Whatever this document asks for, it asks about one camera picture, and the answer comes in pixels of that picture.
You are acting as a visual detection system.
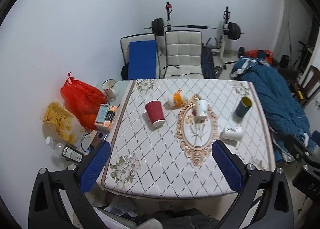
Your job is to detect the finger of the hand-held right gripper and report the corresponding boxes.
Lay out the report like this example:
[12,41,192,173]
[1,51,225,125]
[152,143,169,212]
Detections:
[284,134,313,161]

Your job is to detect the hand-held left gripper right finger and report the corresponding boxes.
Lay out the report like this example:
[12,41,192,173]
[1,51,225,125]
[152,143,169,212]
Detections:
[211,140,294,229]

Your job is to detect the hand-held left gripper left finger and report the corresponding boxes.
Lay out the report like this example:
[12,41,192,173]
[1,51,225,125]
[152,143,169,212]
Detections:
[29,140,112,229]

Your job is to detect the white printed paper cup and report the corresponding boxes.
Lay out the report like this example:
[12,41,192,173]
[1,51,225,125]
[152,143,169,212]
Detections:
[222,126,245,141]

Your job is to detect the dark teal cup yellow inside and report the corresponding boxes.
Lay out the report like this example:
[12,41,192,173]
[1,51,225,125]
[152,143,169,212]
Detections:
[234,96,253,118]

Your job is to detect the white floral paper cup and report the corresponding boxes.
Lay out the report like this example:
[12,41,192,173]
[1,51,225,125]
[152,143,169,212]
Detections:
[194,99,209,121]

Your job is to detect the red ribbed paper cup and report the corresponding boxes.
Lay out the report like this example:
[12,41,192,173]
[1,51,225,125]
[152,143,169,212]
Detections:
[145,100,165,127]

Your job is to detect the orange and white paper cup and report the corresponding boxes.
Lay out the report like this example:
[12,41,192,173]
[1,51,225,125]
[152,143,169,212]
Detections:
[167,90,188,109]

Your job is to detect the orange clear box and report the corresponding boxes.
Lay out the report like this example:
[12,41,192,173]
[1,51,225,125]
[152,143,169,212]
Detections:
[94,104,119,131]

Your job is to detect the clear bottle white cap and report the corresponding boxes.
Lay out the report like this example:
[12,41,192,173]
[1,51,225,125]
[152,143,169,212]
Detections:
[46,137,63,156]

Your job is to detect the crumpled white papers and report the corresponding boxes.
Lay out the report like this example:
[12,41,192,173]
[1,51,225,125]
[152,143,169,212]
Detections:
[103,200,138,220]

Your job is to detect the black small packet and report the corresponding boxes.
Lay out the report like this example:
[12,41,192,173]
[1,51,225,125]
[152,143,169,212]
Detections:
[105,109,117,123]

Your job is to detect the teal and white box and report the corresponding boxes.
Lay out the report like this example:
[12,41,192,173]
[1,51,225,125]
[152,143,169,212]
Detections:
[96,104,111,124]

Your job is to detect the blue quilted blanket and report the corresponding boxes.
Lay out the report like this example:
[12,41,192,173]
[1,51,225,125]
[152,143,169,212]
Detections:
[230,56,320,162]

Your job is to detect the white floral patterned tablecloth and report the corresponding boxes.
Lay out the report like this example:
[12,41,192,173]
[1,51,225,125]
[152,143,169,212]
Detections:
[96,79,277,199]

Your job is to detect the clear bag of yellow chips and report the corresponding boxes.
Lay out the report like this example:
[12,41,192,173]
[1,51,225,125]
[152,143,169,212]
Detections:
[43,101,86,144]

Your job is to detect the dark wooden chair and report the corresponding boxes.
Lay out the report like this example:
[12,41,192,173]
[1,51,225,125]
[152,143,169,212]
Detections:
[290,65,320,108]

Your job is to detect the red plastic bag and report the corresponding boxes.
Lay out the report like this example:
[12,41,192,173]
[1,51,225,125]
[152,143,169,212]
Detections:
[60,72,108,129]

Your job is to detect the white enamel mug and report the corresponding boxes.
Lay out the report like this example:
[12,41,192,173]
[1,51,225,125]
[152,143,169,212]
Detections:
[102,79,118,98]

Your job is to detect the red cloth bundle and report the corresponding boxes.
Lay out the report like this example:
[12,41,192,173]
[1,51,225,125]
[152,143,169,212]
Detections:
[244,49,273,65]

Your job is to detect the blue folded mat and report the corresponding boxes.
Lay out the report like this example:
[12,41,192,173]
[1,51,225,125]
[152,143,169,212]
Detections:
[127,40,158,80]

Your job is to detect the white padded chair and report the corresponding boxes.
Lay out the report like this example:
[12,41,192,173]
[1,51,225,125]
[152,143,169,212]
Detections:
[120,33,161,81]
[163,30,204,79]

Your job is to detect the white weight bench rack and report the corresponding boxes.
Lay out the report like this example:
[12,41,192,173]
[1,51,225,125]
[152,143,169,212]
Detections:
[211,6,232,60]

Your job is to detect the black barbell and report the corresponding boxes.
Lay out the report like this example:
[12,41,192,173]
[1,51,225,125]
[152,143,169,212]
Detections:
[144,18,245,42]

